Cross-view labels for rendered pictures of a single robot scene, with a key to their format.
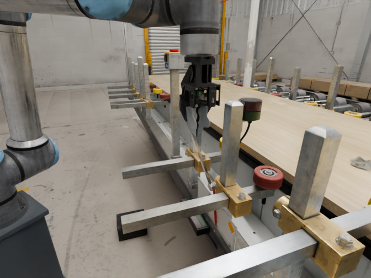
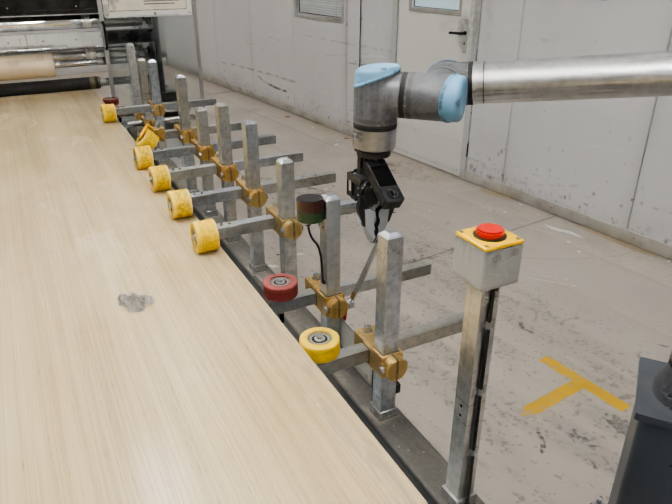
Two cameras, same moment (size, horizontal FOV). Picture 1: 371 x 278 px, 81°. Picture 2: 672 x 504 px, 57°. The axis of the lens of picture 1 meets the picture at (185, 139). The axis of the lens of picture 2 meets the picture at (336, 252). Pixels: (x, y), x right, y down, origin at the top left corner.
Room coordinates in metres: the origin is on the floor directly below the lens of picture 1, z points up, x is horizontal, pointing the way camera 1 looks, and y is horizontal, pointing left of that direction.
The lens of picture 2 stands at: (1.79, -0.27, 1.58)
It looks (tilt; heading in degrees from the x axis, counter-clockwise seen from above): 26 degrees down; 173
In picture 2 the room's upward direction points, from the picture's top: straight up
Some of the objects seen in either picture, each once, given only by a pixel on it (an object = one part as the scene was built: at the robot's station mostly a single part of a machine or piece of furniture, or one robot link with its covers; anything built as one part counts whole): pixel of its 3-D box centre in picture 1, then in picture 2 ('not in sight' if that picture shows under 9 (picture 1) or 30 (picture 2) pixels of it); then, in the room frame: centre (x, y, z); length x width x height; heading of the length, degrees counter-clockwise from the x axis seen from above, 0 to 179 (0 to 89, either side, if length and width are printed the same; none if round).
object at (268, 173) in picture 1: (265, 187); (281, 300); (0.54, -0.24, 0.85); 0.08 x 0.08 x 0.11
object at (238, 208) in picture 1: (231, 193); (325, 296); (0.52, -0.13, 0.85); 0.14 x 0.06 x 0.05; 20
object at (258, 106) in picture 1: (249, 104); (310, 203); (0.56, -0.17, 1.10); 0.06 x 0.06 x 0.02
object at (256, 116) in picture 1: (248, 113); (310, 214); (0.56, -0.17, 1.08); 0.06 x 0.06 x 0.02
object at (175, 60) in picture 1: (174, 61); (486, 258); (1.02, 0.05, 1.18); 0.07 x 0.07 x 0.08; 20
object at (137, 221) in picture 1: (205, 205); (354, 286); (0.48, -0.05, 0.84); 0.43 x 0.03 x 0.04; 110
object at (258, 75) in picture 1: (247, 76); not in sight; (8.81, -2.44, 0.23); 2.41 x 0.77 x 0.17; 118
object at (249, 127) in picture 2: not in sight; (254, 200); (0.07, -0.29, 0.93); 0.04 x 0.04 x 0.48; 20
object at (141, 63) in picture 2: not in sight; (147, 108); (-1.34, -0.80, 0.90); 0.04 x 0.04 x 0.48; 20
